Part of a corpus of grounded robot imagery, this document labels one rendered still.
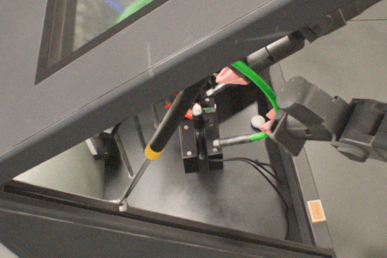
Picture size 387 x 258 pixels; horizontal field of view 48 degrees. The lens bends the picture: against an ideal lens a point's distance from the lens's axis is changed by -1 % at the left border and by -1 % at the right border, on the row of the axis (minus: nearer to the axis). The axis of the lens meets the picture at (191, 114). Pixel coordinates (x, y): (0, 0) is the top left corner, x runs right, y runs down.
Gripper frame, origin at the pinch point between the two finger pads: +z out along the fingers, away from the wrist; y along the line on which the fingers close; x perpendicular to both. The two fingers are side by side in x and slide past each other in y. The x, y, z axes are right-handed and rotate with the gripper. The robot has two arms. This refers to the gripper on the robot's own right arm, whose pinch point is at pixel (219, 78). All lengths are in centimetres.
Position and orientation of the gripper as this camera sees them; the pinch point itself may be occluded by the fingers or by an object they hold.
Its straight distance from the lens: 92.4
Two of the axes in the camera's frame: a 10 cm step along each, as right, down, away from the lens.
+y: -7.4, -4.9, -4.6
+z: -6.5, 3.5, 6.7
